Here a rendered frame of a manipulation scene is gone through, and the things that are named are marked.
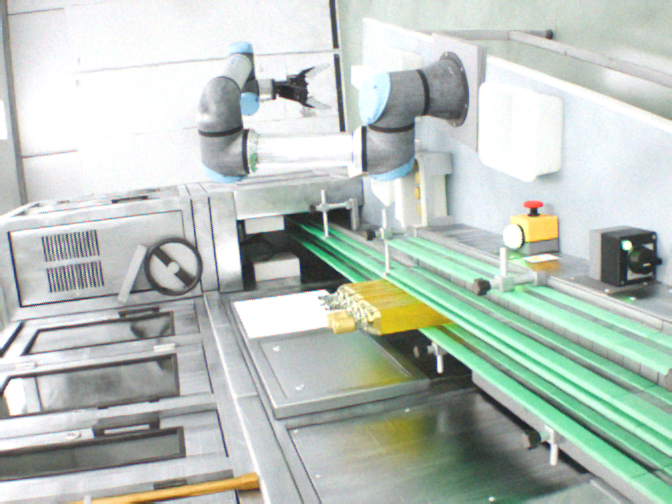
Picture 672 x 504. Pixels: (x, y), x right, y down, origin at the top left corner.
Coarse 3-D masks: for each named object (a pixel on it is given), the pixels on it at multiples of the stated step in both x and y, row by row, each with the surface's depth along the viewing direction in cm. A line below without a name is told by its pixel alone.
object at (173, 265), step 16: (176, 240) 228; (160, 256) 228; (176, 256) 233; (192, 256) 235; (144, 272) 228; (160, 272) 233; (176, 272) 230; (192, 272) 236; (160, 288) 230; (176, 288) 235; (192, 288) 233
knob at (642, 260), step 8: (640, 248) 93; (648, 248) 93; (632, 256) 94; (640, 256) 92; (648, 256) 93; (632, 264) 94; (640, 264) 92; (648, 264) 92; (656, 264) 92; (640, 272) 93; (648, 272) 93
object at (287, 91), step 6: (282, 84) 205; (288, 84) 205; (282, 90) 206; (288, 90) 204; (294, 90) 202; (300, 90) 200; (306, 90) 201; (282, 96) 207; (288, 96) 205; (294, 96) 203; (300, 96) 201; (306, 96) 202; (300, 102) 202
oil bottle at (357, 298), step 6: (396, 288) 156; (360, 294) 154; (366, 294) 153; (372, 294) 153; (378, 294) 152; (384, 294) 152; (390, 294) 152; (396, 294) 152; (354, 300) 151; (360, 300) 150; (354, 306) 151
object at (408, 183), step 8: (408, 176) 183; (424, 176) 168; (400, 184) 183; (408, 184) 183; (416, 184) 183; (424, 184) 168; (400, 192) 183; (408, 192) 183; (424, 192) 167; (400, 200) 184; (408, 200) 184; (416, 200) 184; (424, 200) 168; (400, 208) 184; (408, 208) 184; (416, 208) 185; (424, 208) 168; (408, 216) 185; (416, 216) 185; (424, 216) 168; (408, 224) 185; (416, 224) 185; (424, 224) 169
